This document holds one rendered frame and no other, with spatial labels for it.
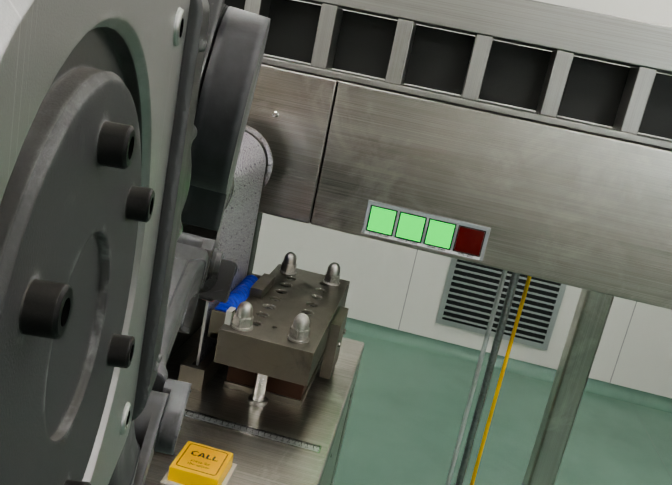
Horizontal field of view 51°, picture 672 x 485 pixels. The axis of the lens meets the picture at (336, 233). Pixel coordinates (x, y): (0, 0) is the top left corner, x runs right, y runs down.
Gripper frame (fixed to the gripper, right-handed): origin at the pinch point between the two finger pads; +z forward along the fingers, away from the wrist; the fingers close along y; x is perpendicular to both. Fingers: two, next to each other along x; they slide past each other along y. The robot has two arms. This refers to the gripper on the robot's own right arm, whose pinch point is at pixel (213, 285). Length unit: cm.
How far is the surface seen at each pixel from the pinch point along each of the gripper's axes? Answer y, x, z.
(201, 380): 1.9, -15.6, 3.7
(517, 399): 100, 15, 249
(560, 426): 74, -5, 55
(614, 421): 149, 16, 252
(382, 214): 23.8, 25.0, 20.0
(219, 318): 2.5, -5.0, 0.9
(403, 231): 28.7, 22.9, 21.1
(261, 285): 5.4, 4.0, 12.9
